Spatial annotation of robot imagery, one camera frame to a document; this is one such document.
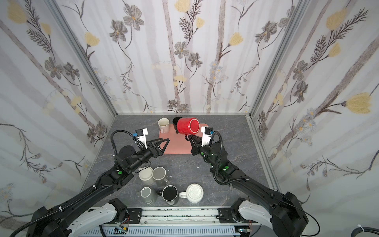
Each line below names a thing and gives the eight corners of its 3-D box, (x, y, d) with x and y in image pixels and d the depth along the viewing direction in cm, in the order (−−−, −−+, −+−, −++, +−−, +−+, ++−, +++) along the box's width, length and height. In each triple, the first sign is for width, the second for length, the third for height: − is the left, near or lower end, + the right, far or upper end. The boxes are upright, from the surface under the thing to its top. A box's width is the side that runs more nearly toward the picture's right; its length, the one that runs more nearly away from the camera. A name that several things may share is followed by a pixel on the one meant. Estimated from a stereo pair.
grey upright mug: (154, 186, 86) (150, 179, 77) (156, 174, 90) (153, 166, 81) (168, 186, 86) (165, 180, 77) (169, 174, 91) (167, 166, 81)
